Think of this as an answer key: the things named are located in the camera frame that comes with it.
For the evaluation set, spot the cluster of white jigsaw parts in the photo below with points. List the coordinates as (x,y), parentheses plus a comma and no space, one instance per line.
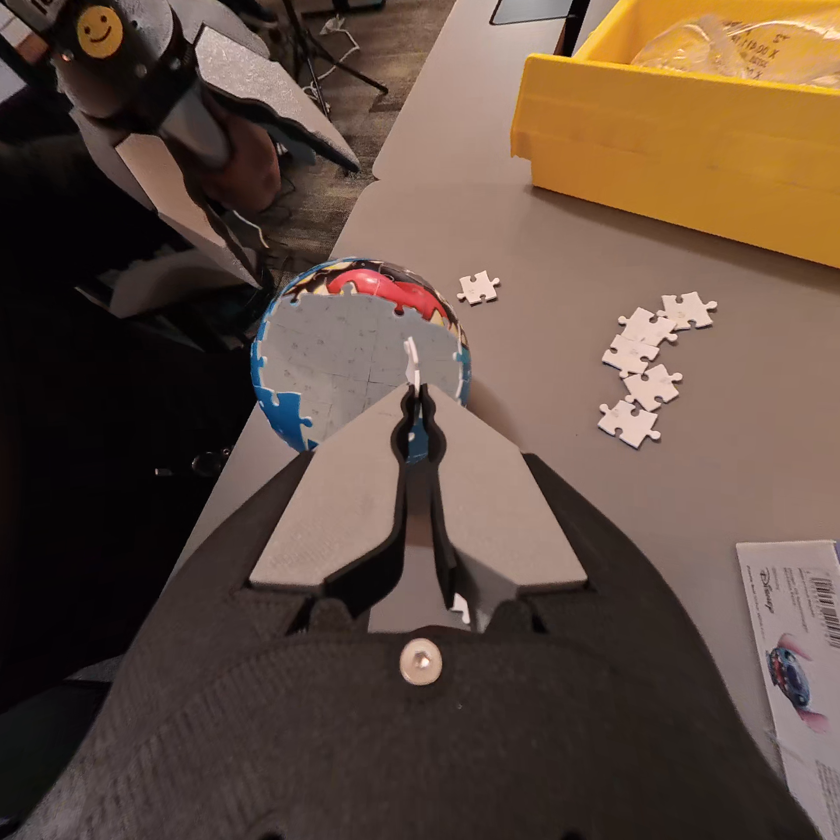
(646,328)

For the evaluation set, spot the cartoon puzzle box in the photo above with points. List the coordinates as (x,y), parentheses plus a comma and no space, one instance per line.
(794,656)

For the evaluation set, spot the clear plastic bag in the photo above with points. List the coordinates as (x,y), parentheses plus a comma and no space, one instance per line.
(735,46)

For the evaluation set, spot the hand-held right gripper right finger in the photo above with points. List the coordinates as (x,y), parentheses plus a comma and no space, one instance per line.
(512,525)

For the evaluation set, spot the person's left hand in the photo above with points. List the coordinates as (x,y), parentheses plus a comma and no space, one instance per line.
(253,170)

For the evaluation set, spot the black badge reel with clip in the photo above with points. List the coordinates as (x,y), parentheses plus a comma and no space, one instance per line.
(210,461)

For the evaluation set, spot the black tripod stand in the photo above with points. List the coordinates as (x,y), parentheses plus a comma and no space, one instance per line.
(328,52)

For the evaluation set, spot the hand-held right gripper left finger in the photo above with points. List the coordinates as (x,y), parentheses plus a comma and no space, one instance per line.
(328,518)

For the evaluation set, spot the blue puzzle ball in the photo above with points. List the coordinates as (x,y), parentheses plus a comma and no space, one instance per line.
(341,354)

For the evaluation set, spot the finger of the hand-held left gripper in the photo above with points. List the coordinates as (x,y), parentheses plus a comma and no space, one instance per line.
(262,85)
(170,190)

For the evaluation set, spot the yellow plastic bin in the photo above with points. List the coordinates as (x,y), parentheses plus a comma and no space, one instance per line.
(656,151)

